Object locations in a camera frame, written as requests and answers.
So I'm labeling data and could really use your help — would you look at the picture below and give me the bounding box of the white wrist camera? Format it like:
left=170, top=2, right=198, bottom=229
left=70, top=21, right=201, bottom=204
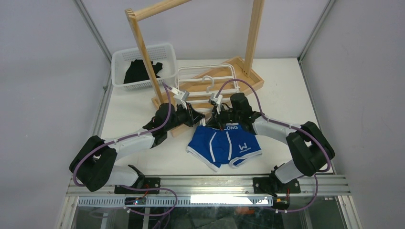
left=171, top=87, right=189, bottom=110
left=208, top=93, right=223, bottom=113

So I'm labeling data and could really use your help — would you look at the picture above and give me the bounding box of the wooden hanger stand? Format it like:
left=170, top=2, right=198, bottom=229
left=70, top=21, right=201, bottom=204
left=125, top=0, right=265, bottom=118

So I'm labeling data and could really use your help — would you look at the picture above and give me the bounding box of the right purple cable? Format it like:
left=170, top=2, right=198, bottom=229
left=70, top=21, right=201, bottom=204
left=215, top=79, right=332, bottom=213

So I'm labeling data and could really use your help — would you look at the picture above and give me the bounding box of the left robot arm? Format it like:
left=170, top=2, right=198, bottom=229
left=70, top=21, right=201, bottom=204
left=69, top=103, right=205, bottom=194

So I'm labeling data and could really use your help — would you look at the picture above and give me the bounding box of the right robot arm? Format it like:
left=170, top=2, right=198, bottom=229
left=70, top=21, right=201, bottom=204
left=207, top=93, right=335, bottom=196

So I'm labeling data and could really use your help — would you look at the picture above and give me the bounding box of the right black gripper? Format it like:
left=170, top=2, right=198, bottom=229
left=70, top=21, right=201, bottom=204
left=205, top=104, right=241, bottom=132

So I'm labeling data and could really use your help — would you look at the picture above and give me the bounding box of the blue boxer underwear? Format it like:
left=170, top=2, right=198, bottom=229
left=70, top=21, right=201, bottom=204
left=186, top=123, right=262, bottom=172

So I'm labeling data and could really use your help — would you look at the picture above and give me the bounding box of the white perforated plastic basket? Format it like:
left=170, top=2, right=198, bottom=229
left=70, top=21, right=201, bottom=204
left=111, top=43, right=178, bottom=90

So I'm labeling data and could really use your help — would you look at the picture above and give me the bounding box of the white plastic clip hanger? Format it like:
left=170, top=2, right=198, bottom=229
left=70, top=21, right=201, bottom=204
left=174, top=63, right=236, bottom=120

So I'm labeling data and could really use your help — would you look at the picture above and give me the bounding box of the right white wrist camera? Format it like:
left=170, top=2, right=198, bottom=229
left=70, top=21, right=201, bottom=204
left=208, top=93, right=223, bottom=113

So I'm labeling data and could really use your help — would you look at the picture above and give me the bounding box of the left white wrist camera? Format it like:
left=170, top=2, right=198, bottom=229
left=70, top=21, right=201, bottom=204
left=171, top=87, right=189, bottom=110

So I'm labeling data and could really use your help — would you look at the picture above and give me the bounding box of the purple cable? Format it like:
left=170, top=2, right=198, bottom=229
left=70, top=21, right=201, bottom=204
left=215, top=79, right=332, bottom=213
left=72, top=83, right=179, bottom=229

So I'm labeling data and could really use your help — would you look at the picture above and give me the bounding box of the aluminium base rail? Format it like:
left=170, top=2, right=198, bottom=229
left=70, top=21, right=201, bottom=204
left=66, top=174, right=351, bottom=208

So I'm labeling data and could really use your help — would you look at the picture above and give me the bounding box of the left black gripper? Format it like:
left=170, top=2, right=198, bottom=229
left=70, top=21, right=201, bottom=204
left=165, top=102, right=205, bottom=132

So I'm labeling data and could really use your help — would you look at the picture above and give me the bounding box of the black garment in basket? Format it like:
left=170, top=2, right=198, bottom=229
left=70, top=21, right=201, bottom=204
left=124, top=59, right=163, bottom=84

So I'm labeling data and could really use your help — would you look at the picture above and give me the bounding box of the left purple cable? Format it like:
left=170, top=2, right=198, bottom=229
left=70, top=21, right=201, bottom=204
left=72, top=83, right=179, bottom=229

